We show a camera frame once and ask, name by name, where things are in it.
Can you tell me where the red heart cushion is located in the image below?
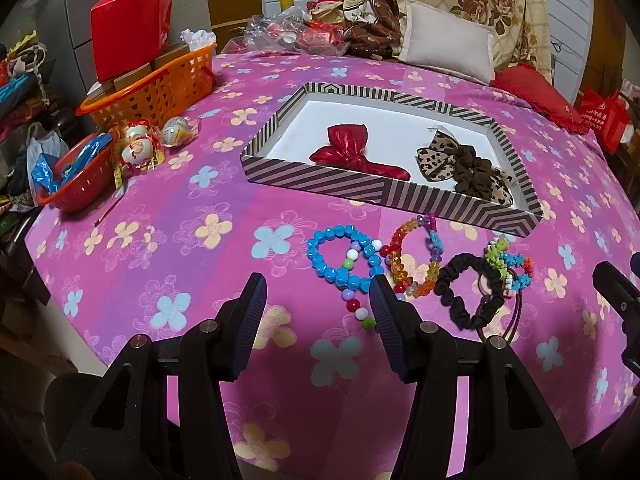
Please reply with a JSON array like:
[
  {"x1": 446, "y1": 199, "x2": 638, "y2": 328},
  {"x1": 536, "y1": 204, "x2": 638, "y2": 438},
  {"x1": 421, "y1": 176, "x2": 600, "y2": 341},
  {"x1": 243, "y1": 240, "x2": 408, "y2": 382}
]
[{"x1": 490, "y1": 65, "x2": 591, "y2": 136}]

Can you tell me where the pink floral bedsheet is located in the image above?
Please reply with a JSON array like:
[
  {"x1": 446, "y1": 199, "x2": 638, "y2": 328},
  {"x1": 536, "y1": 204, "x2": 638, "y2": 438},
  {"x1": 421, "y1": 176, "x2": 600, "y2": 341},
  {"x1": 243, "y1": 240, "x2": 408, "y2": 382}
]
[{"x1": 25, "y1": 50, "x2": 640, "y2": 480}]

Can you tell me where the black scrunchie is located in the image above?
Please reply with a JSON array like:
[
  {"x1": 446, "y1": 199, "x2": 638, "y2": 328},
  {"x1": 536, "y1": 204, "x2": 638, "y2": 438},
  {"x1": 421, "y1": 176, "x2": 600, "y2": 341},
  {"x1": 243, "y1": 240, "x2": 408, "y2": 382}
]
[{"x1": 434, "y1": 253, "x2": 507, "y2": 332}]

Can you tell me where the blue bead bracelet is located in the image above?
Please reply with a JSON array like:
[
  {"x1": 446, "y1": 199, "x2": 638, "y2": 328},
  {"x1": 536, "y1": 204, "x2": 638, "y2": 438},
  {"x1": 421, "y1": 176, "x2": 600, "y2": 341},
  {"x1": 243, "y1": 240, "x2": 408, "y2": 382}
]
[{"x1": 307, "y1": 226, "x2": 386, "y2": 291}]

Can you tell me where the multicolour round bead bracelet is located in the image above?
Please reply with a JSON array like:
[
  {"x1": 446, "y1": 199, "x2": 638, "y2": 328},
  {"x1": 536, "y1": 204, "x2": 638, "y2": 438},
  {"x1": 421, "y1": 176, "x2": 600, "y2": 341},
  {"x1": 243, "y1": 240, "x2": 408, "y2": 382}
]
[{"x1": 341, "y1": 240, "x2": 392, "y2": 332}]

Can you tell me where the rainbow translucent bead bracelet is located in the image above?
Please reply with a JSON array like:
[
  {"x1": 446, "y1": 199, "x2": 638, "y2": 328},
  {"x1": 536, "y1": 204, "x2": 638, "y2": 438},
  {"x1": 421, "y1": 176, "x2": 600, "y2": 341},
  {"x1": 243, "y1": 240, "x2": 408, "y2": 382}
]
[{"x1": 381, "y1": 214, "x2": 446, "y2": 298}]

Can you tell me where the brown patterned quilt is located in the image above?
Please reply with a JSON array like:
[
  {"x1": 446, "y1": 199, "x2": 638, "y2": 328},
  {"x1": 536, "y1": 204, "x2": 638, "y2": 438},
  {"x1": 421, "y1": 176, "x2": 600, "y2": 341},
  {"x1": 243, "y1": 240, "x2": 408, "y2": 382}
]
[{"x1": 342, "y1": 5, "x2": 403, "y2": 58}]

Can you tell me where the colourful flower bead bracelet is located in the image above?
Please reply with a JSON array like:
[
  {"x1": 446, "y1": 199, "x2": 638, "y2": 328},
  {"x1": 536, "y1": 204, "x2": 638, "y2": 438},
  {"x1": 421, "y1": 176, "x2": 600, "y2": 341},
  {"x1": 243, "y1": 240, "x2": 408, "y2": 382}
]
[{"x1": 485, "y1": 239, "x2": 536, "y2": 296}]

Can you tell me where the red hat stuffed doll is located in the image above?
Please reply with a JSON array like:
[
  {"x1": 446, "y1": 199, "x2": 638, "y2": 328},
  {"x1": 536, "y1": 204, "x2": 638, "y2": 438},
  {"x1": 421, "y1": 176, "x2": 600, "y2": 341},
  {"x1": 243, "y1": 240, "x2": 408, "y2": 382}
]
[{"x1": 306, "y1": 0, "x2": 348, "y2": 23}]

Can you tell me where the leopard print bow scrunchie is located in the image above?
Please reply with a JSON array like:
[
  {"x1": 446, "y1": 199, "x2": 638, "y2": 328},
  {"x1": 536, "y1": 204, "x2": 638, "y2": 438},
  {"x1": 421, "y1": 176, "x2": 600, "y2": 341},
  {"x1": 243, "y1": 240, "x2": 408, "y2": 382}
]
[{"x1": 416, "y1": 129, "x2": 518, "y2": 208}]

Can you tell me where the red plastic colander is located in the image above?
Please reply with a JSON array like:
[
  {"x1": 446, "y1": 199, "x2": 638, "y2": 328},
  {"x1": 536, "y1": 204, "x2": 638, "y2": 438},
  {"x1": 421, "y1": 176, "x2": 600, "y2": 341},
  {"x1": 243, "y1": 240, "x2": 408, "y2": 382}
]
[{"x1": 47, "y1": 132, "x2": 121, "y2": 212}]

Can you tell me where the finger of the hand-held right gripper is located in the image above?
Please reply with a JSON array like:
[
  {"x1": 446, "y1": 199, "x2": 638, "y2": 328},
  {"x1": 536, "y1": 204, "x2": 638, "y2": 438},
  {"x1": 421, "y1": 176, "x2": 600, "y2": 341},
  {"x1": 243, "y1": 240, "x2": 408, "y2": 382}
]
[{"x1": 593, "y1": 261, "x2": 640, "y2": 318}]

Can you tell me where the blue plastic wrapper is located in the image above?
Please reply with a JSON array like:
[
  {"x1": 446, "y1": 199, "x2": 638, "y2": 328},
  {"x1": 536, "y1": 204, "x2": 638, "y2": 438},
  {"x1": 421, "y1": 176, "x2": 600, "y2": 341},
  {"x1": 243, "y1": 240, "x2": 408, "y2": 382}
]
[{"x1": 31, "y1": 134, "x2": 113, "y2": 195}]

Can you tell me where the red gift box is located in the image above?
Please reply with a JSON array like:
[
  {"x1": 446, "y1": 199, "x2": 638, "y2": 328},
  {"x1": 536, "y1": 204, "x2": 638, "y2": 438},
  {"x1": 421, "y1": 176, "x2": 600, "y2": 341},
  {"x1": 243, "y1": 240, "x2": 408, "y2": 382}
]
[{"x1": 90, "y1": 0, "x2": 175, "y2": 83}]

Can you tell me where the orange plastic basket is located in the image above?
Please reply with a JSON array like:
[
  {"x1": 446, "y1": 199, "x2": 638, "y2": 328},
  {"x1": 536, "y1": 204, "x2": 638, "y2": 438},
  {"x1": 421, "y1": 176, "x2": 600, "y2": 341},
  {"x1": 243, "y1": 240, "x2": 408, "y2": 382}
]
[{"x1": 76, "y1": 42, "x2": 218, "y2": 128}]

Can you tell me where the yellow measuring tape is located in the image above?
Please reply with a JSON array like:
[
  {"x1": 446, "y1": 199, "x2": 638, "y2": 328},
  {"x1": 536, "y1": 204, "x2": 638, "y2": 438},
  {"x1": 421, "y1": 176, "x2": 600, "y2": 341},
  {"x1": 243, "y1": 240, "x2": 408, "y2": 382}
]
[{"x1": 107, "y1": 127, "x2": 131, "y2": 191}]

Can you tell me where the foil wrapped egg toy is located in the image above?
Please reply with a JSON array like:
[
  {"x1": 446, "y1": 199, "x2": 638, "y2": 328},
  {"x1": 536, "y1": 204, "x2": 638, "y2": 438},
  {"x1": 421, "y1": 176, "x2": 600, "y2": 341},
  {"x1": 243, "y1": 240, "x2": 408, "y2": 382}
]
[
  {"x1": 122, "y1": 120, "x2": 153, "y2": 143},
  {"x1": 122, "y1": 137, "x2": 163, "y2": 171},
  {"x1": 162, "y1": 116, "x2": 201, "y2": 148}
]

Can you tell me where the striped shallow cardboard box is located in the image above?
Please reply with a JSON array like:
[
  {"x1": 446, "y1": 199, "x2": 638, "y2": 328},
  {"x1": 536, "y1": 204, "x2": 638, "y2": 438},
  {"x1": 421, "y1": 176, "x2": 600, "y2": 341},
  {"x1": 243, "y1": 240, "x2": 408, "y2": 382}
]
[{"x1": 241, "y1": 82, "x2": 545, "y2": 238}]

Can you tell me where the red shopping bag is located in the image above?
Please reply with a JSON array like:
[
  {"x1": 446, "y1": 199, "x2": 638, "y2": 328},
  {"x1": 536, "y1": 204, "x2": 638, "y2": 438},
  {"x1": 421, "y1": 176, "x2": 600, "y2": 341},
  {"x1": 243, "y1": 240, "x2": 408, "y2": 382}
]
[{"x1": 579, "y1": 87, "x2": 632, "y2": 153}]

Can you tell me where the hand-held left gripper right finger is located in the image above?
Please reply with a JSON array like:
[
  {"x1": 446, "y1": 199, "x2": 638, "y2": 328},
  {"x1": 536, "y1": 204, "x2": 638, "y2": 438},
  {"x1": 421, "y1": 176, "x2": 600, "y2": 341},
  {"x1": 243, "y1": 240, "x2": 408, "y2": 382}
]
[{"x1": 369, "y1": 275, "x2": 561, "y2": 480}]

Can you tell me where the red pencil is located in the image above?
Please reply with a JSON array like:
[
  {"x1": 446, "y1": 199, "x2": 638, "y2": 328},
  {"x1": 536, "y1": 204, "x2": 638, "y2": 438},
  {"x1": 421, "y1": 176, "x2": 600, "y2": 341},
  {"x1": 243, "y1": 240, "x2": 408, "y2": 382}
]
[{"x1": 94, "y1": 192, "x2": 126, "y2": 227}]

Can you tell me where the pile of assorted bags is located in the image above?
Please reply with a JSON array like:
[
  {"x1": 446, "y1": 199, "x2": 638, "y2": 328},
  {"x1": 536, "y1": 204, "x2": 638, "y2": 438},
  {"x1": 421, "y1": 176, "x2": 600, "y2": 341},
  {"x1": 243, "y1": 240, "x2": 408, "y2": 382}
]
[{"x1": 0, "y1": 30, "x2": 58, "y2": 211}]

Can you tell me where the brown cardboard box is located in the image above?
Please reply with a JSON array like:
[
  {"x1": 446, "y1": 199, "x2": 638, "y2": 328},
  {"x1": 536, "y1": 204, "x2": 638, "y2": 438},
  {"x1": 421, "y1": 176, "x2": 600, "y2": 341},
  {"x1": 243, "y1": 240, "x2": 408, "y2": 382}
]
[
  {"x1": 152, "y1": 42, "x2": 193, "y2": 68},
  {"x1": 112, "y1": 62, "x2": 156, "y2": 91}
]

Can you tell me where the white pillow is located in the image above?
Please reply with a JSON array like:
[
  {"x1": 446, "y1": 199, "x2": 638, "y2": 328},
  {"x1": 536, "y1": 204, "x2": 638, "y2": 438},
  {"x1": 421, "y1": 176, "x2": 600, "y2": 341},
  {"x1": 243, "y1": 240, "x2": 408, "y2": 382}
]
[{"x1": 398, "y1": 0, "x2": 497, "y2": 86}]

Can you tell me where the white crumpled tissue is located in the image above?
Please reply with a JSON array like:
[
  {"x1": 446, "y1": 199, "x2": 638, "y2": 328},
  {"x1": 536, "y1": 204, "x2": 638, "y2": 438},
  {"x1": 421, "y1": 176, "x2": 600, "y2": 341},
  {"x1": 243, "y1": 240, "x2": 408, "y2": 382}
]
[{"x1": 181, "y1": 29, "x2": 217, "y2": 53}]

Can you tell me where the clear plastic bag of sweets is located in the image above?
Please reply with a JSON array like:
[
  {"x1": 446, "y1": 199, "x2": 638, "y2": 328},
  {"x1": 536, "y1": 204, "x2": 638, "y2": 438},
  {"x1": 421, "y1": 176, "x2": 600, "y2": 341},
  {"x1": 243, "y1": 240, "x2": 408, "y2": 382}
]
[{"x1": 243, "y1": 12, "x2": 351, "y2": 58}]

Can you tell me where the red satin hair bow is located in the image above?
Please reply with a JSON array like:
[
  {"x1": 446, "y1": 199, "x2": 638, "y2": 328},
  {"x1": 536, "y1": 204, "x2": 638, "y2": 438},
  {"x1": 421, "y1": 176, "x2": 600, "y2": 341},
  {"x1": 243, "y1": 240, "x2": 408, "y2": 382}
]
[{"x1": 308, "y1": 123, "x2": 412, "y2": 181}]

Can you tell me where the white plastic bag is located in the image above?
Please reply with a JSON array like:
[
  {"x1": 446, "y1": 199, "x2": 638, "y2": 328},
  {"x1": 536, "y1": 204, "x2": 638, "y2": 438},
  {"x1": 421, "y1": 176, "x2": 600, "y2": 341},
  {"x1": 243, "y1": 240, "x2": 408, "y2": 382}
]
[{"x1": 25, "y1": 122, "x2": 68, "y2": 196}]

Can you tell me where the hair tie with pink ornament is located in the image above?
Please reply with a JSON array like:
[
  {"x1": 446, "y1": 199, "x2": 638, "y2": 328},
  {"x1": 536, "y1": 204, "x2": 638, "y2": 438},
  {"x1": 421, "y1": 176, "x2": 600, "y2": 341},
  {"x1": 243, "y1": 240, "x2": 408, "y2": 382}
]
[{"x1": 475, "y1": 272, "x2": 531, "y2": 343}]

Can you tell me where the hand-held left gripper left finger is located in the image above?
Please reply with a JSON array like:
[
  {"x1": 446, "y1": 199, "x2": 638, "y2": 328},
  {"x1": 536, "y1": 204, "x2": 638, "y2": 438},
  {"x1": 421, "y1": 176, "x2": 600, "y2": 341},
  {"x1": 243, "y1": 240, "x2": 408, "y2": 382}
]
[{"x1": 65, "y1": 272, "x2": 268, "y2": 480}]

